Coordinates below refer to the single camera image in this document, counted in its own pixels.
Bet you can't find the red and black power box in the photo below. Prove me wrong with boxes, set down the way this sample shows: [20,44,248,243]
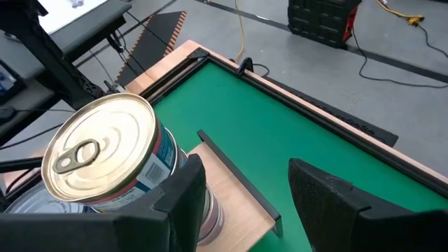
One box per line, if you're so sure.
[287,0,362,49]

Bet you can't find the grey side table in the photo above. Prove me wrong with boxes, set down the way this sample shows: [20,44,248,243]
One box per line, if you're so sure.
[0,78,76,148]

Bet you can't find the long yellow floor cable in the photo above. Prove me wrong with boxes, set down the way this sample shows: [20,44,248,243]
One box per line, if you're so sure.
[233,0,246,62]

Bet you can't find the green table mat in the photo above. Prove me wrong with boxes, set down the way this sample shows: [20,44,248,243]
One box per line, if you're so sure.
[152,61,448,252]

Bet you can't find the silver-lid seafood can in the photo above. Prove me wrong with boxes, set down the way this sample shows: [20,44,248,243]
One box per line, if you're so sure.
[3,181,97,215]

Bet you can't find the blue-screen monitor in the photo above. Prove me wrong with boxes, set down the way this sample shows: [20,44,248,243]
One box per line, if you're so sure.
[0,59,26,105]

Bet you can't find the dark grey desk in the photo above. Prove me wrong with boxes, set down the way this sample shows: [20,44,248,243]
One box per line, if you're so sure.
[0,0,133,88]

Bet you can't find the black mat orange striped edge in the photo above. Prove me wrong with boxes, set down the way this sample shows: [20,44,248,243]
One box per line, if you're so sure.
[114,10,188,88]

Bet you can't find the yellow cable plug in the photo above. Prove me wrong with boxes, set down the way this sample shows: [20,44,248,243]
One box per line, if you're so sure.
[376,0,425,26]

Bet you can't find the black floor cable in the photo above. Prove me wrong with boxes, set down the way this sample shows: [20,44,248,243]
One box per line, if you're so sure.
[349,24,448,89]

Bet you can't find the white paper sheet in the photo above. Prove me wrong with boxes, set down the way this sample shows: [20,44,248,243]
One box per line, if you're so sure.
[37,0,109,35]

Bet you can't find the black metal table frame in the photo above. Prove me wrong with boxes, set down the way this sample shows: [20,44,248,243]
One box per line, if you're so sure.
[0,47,448,200]

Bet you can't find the black frame clip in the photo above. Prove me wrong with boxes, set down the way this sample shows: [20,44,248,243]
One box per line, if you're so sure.
[236,57,256,77]

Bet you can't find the black looped cable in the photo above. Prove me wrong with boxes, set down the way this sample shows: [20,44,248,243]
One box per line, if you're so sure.
[252,62,271,78]

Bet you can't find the wooden shelf board black edges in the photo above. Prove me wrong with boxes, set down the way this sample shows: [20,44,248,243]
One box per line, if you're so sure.
[187,129,284,252]

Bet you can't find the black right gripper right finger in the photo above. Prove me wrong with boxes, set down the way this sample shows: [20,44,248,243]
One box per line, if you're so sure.
[288,157,448,252]

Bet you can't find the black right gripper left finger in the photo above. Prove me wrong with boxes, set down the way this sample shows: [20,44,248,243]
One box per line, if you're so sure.
[0,153,207,252]

